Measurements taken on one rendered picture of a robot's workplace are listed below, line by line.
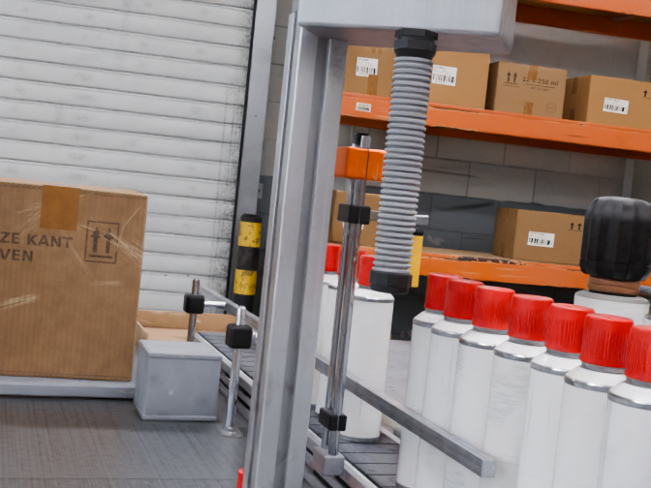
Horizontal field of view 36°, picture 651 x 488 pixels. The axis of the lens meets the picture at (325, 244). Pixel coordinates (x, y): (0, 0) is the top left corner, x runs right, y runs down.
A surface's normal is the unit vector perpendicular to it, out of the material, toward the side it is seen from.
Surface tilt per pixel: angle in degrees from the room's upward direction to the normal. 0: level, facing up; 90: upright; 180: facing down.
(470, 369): 90
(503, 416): 90
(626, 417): 90
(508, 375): 90
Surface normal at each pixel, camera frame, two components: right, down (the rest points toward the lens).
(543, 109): 0.22, 0.08
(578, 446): -0.61, -0.02
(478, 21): -0.28, 0.02
